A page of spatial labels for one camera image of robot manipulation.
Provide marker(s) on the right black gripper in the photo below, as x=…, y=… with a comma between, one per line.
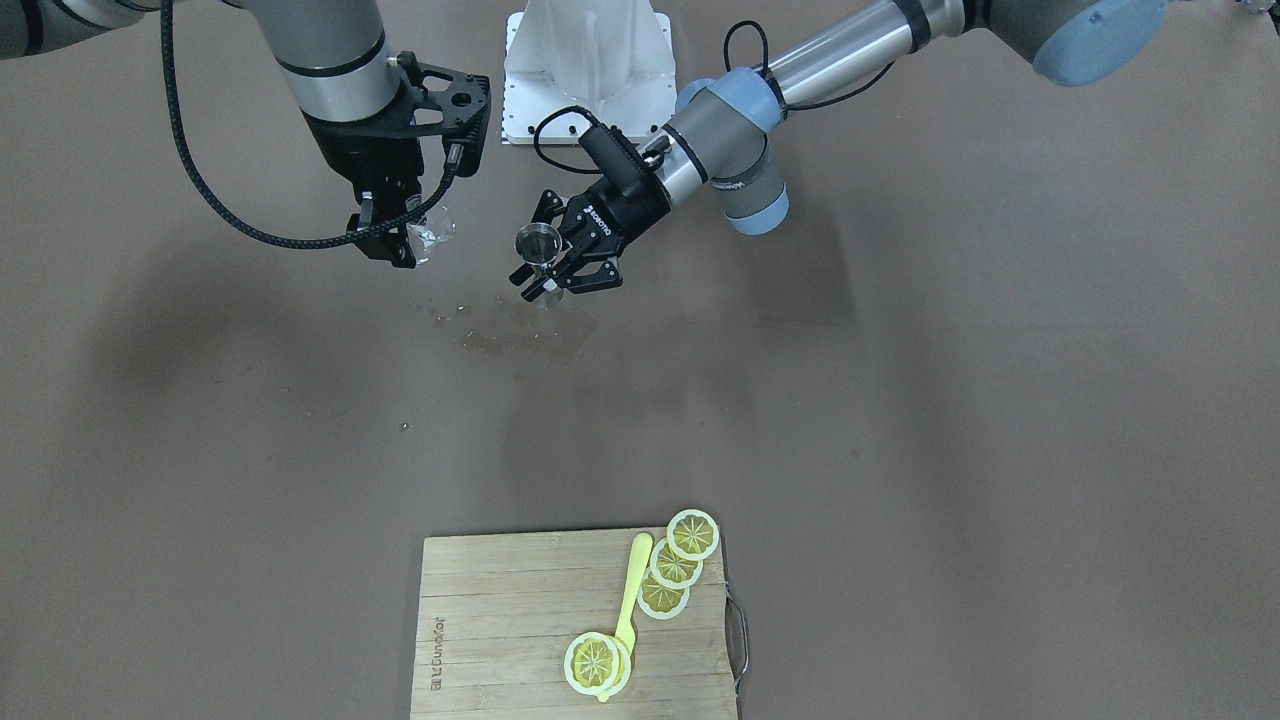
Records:
x=366, y=152

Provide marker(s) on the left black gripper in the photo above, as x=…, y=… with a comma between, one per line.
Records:
x=622, y=213

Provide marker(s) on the steel measuring jigger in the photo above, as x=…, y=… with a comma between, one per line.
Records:
x=539, y=245

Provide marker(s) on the small clear glass beaker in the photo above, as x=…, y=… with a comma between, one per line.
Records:
x=435, y=227

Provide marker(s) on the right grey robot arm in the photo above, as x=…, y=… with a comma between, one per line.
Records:
x=91, y=178

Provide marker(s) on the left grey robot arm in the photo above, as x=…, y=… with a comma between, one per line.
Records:
x=718, y=131

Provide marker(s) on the spilled liquid puddle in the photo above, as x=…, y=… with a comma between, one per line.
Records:
x=492, y=335

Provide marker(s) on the lemon slice front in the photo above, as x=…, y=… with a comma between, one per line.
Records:
x=693, y=534

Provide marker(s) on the lemon slice middle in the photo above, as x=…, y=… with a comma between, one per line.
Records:
x=671, y=570

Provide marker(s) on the lemon slice back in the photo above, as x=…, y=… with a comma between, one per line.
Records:
x=659, y=601

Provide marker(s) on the bamboo cutting board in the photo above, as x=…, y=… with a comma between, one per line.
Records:
x=497, y=612

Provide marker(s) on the yellow plastic spoon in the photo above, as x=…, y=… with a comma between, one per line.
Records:
x=624, y=635

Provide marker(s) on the lemon slice on spoon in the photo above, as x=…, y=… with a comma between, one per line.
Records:
x=597, y=665

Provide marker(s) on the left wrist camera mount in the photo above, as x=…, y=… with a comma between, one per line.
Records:
x=631, y=171

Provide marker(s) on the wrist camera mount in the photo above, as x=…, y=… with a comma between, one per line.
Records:
x=631, y=171
x=450, y=104

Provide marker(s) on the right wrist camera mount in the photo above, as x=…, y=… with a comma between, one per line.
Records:
x=450, y=104

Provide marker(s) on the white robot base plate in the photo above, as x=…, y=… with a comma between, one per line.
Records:
x=614, y=58

